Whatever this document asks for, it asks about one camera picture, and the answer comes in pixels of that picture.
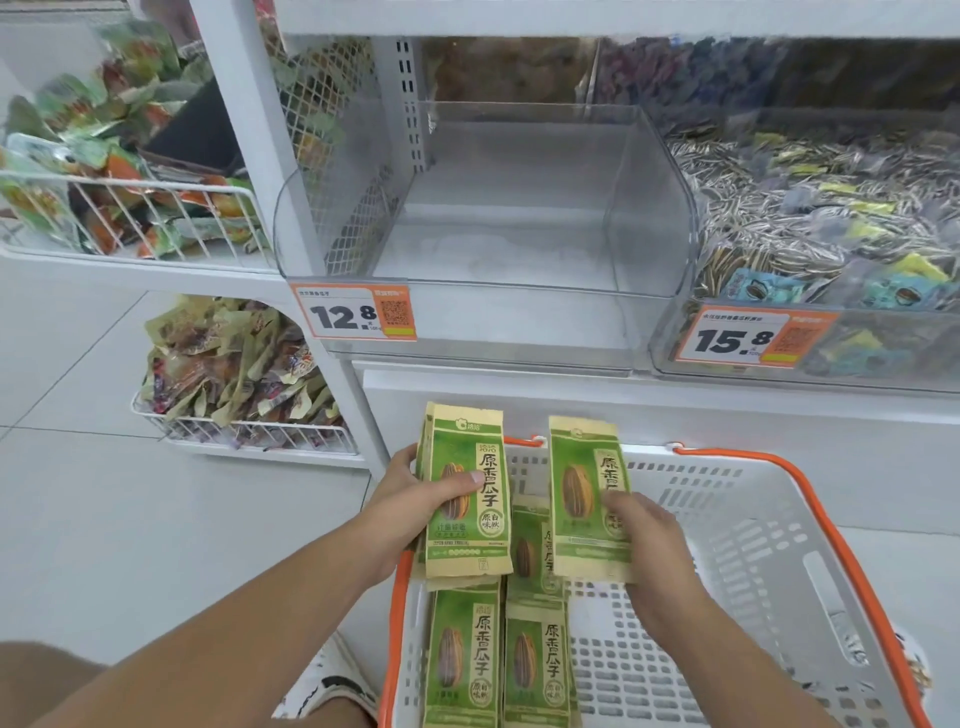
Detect person's right hand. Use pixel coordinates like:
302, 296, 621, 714
602, 491, 721, 639

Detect person's left hand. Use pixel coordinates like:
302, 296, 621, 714
358, 442, 487, 586

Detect white orange shopping basket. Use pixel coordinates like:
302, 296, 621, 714
377, 434, 931, 728

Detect sunflower seed packets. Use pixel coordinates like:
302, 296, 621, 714
667, 131, 960, 376

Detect white store shelf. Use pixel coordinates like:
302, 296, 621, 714
187, 0, 960, 541

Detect person's left forearm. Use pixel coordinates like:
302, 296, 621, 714
29, 517, 406, 728

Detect person's right forearm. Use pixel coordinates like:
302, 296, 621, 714
644, 592, 838, 728

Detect person's left shoe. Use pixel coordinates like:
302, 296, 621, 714
271, 633, 380, 725

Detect person's shoe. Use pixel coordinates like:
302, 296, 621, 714
271, 633, 380, 725
892, 622, 935, 699

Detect person's right shoe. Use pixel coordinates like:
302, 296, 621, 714
892, 622, 935, 699

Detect person's left leg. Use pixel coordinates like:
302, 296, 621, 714
0, 641, 114, 728

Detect orange white price tag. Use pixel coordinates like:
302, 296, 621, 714
673, 303, 838, 370
290, 281, 418, 343

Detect pile of brown snack bags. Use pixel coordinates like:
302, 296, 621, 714
142, 294, 346, 444

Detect empty clear plastic bin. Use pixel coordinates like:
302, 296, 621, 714
272, 101, 699, 374

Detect pile of green snack bags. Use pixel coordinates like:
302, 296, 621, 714
0, 18, 275, 260

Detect white wire end rack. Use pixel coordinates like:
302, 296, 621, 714
0, 0, 369, 470

